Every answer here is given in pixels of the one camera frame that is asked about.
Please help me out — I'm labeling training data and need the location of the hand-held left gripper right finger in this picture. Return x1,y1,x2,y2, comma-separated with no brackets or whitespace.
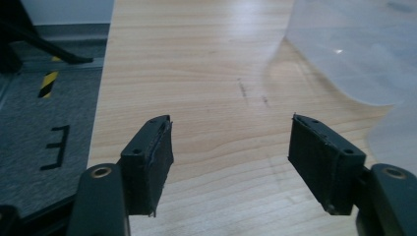
287,113,368,216

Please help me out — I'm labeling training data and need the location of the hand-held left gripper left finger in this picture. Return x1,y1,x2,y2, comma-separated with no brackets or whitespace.
119,114,175,218

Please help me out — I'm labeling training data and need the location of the clear plastic bag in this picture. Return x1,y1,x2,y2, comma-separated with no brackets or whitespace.
264,0,417,176

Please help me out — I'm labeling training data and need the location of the black floor tape mark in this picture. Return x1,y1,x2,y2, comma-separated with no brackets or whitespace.
39,124,71,172

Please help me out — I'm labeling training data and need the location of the yellow black hazard tape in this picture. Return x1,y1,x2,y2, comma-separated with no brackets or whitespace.
36,55,63,99

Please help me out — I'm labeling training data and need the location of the black stand leg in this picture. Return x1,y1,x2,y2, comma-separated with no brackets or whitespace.
0,0,94,75

